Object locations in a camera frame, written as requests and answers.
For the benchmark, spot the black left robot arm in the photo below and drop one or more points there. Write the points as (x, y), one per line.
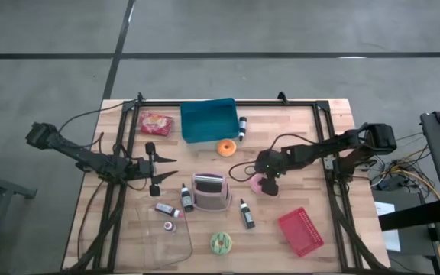
(75, 153)

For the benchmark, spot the blue plastic bin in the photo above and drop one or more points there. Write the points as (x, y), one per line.
(208, 120)

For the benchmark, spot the orange toy donut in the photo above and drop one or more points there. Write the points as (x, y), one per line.
(227, 147)

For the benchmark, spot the red perforated plastic basket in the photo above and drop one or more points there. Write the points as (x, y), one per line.
(300, 231)

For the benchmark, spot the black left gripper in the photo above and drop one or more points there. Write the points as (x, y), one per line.
(140, 170)

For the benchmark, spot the white paper sheet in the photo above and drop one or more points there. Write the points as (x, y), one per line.
(386, 214)

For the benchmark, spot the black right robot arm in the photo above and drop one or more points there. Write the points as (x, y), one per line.
(338, 147)

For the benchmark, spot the red snack packet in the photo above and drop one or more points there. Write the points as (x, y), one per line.
(156, 124)

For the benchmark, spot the black bottle with white band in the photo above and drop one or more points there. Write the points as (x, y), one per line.
(242, 128)

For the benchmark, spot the black cart shelf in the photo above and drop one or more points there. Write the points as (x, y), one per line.
(415, 215)

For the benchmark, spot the clear plastic container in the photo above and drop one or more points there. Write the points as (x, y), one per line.
(155, 248)

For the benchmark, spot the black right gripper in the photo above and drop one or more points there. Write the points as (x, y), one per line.
(275, 162)

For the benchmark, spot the black food colouring bottle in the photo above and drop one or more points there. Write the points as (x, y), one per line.
(247, 214)
(187, 198)

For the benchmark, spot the pink sprinkled toy donut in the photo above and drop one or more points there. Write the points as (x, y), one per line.
(254, 185)

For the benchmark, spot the green frosted toy donut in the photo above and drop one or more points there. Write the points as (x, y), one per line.
(220, 243)

